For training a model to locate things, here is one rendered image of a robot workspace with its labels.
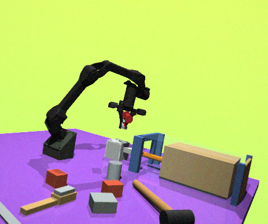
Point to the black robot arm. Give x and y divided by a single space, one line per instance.
90 74

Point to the grey cylinder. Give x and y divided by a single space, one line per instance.
114 170

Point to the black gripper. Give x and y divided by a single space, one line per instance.
128 102

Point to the black-headed mallet with wooden handle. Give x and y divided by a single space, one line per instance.
167 214

